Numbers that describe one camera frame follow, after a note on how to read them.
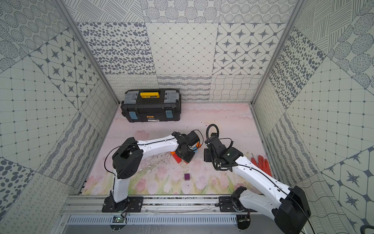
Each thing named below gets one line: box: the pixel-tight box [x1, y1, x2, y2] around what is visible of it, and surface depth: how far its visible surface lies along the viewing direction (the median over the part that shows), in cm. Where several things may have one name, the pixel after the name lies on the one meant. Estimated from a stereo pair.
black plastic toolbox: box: [120, 88, 182, 123], surface depth 100 cm
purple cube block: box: [184, 173, 190, 181], surface depth 83 cm
